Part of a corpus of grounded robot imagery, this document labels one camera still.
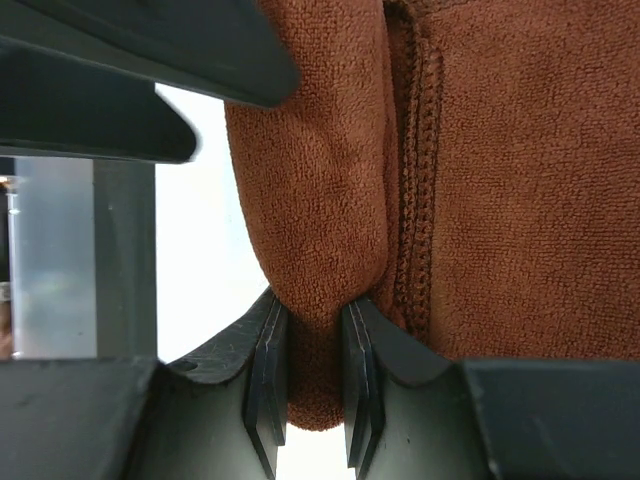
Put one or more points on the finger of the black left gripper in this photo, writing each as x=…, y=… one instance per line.
x=60, y=108
x=224, y=49

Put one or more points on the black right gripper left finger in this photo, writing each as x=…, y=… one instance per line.
x=219, y=412

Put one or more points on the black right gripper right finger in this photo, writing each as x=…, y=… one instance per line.
x=412, y=414

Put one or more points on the brown towel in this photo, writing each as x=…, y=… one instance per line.
x=472, y=166

